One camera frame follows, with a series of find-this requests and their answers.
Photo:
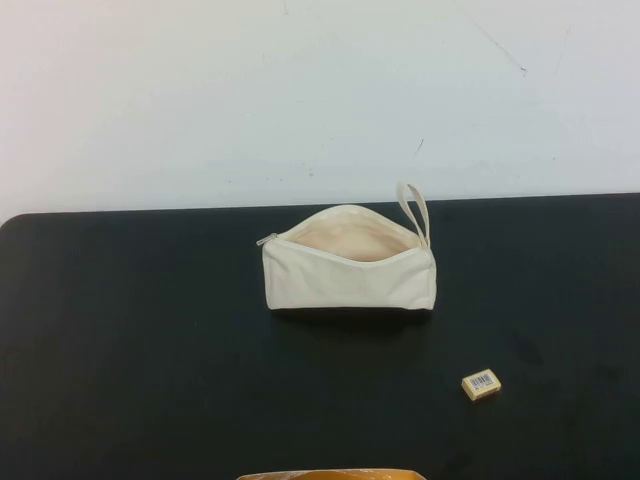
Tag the small yellow eraser with barcode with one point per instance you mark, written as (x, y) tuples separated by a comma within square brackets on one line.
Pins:
[(480, 383)]

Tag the black table mat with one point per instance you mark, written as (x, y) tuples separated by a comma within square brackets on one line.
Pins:
[(150, 350)]

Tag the yellow-brown cardboard piece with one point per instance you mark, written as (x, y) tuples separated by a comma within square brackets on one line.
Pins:
[(327, 474)]

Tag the cream canvas pencil case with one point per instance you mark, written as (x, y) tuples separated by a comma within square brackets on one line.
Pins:
[(320, 290)]

